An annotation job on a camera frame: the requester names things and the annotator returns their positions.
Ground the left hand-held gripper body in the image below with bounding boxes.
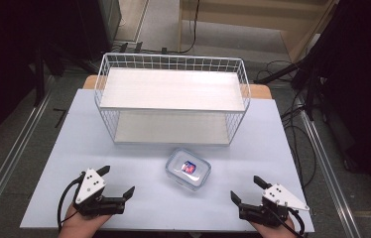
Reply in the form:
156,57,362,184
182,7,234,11
72,168,127,218

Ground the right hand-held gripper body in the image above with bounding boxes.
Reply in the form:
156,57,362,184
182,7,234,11
238,182,310,228

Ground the clear plastic lidded container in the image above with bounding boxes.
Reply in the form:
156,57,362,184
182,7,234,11
165,148,212,192

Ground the white wire two-tier shelf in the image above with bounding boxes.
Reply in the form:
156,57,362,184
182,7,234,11
93,53,252,147

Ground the person's right hand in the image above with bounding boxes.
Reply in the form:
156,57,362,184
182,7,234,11
250,215,297,238

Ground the person's left hand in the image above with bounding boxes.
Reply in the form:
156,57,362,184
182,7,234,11
58,202,112,238

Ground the black tripod stand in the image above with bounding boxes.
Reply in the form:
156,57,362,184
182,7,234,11
254,59,326,122
33,39,101,107

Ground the black curtain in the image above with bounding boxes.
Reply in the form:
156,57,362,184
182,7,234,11
298,0,371,212
0,0,122,153

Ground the grey metal cabinet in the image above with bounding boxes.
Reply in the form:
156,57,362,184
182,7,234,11
97,0,123,44

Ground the wooden platform step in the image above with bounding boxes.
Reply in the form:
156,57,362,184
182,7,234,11
177,0,340,63

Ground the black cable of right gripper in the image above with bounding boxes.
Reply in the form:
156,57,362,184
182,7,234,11
267,203,307,238

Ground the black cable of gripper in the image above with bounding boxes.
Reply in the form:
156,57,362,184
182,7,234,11
57,172,86,232
267,203,307,238

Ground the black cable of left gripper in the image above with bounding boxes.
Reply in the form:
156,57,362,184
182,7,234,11
57,172,86,232

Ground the black floor cable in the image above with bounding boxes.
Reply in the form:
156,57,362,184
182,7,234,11
254,59,318,190

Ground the metal floor rail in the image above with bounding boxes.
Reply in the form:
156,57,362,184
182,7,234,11
300,108,362,238
0,86,57,219

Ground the black hanging cable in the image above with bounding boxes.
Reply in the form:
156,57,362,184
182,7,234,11
140,0,201,56

